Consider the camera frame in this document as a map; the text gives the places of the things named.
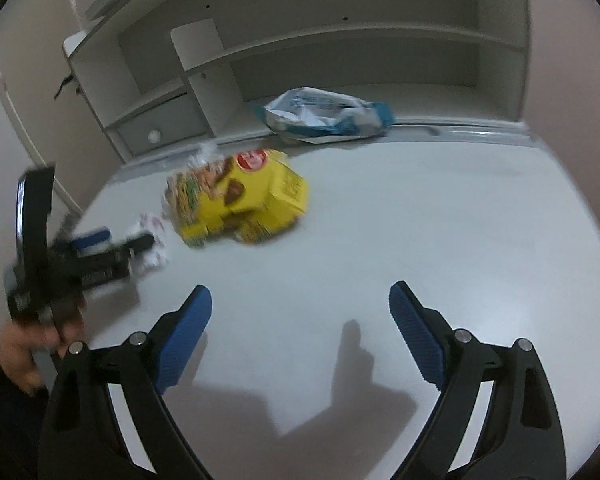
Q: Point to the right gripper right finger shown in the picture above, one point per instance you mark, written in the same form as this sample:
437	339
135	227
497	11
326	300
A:
521	436

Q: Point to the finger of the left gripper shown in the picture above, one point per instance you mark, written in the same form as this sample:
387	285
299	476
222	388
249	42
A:
133	246
87	242

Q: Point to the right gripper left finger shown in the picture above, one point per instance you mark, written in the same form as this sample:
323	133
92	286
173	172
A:
81	436

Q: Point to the blue white snack bag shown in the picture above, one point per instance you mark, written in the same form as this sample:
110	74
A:
314	116

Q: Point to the left hand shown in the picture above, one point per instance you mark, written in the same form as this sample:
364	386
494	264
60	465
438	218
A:
19	341

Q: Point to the crumpled white tissue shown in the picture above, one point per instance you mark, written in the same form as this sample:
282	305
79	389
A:
150	253

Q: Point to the white door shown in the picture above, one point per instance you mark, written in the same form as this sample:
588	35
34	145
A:
62	131

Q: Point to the yellow snack box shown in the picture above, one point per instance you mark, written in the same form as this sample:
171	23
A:
252	195

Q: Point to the grey drawer with knob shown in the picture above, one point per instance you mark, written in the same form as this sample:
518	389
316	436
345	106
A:
167	123

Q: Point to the white desk hutch shelf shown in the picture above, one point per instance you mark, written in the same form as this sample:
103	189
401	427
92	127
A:
434	62

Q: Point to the black door handle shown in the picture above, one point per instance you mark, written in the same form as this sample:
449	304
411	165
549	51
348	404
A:
64	83

